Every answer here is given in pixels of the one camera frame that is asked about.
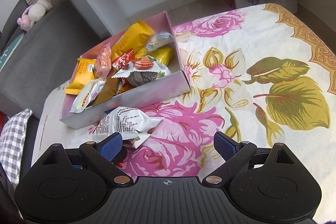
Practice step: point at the floral bed sheet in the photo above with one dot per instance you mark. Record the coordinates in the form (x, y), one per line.
(262, 69)

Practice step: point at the yellow snack packet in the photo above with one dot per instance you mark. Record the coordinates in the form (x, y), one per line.
(78, 79)
(131, 40)
(161, 54)

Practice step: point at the red snack packet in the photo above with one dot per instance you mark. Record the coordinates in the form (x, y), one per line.
(123, 61)

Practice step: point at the pink and white plush toy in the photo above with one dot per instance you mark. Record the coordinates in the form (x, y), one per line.
(39, 11)

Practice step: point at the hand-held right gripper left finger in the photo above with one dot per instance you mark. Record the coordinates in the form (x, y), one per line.
(110, 146)

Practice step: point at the clear rice cracker packet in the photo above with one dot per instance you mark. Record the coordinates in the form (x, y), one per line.
(157, 41)

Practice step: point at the pink cardboard box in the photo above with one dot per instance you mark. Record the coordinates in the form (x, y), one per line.
(157, 92)

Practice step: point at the teal cushion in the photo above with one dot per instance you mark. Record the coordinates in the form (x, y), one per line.
(10, 50)

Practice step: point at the checkered cushion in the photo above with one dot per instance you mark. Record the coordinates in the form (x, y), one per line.
(13, 140)

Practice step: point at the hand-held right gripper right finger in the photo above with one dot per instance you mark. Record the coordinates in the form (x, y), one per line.
(225, 146)

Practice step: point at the white walnut-print snack packet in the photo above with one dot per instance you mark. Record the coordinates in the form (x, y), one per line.
(126, 121)
(147, 74)
(86, 95)

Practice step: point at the grey sofa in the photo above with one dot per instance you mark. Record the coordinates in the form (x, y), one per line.
(52, 43)

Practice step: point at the pink peanut candy packet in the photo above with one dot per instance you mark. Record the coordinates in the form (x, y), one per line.
(102, 61)

